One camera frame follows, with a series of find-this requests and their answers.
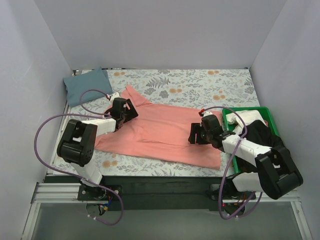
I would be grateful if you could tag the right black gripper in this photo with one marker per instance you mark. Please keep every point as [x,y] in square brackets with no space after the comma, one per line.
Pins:
[197,135]

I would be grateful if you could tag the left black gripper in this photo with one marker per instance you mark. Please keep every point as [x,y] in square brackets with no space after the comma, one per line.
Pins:
[130,111]

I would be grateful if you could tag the salmon pink t-shirt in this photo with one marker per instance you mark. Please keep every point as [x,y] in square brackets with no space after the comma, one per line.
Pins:
[159,132]

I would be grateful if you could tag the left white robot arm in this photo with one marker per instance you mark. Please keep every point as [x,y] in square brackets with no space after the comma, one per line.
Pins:
[77,143]

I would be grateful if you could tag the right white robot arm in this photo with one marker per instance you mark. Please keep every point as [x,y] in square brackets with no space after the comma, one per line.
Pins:
[275,172]

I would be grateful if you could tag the green plastic bin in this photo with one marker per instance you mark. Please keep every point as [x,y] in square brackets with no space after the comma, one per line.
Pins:
[264,112]

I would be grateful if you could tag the floral patterned table mat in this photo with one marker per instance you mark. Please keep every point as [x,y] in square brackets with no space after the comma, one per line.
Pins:
[191,88]

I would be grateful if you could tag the folded blue-grey t-shirt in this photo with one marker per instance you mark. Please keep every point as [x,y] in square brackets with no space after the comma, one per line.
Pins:
[96,79]

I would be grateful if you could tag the white t-shirt in bin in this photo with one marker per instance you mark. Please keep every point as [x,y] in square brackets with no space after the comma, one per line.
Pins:
[248,116]

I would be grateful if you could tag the black t-shirt in bin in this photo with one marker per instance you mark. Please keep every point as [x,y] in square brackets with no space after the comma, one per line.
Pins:
[258,133]

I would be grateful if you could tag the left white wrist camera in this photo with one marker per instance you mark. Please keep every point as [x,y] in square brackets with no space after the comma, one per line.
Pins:
[112,96]

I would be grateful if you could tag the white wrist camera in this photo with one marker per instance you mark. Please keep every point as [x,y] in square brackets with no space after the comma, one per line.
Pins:
[204,113]
[112,96]

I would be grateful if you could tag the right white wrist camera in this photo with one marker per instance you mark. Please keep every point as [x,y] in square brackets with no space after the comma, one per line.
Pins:
[204,113]

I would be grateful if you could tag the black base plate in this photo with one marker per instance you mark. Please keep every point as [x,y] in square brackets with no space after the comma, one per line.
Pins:
[163,192]

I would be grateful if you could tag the aluminium frame rail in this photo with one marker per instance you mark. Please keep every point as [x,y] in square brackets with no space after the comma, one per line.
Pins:
[67,193]

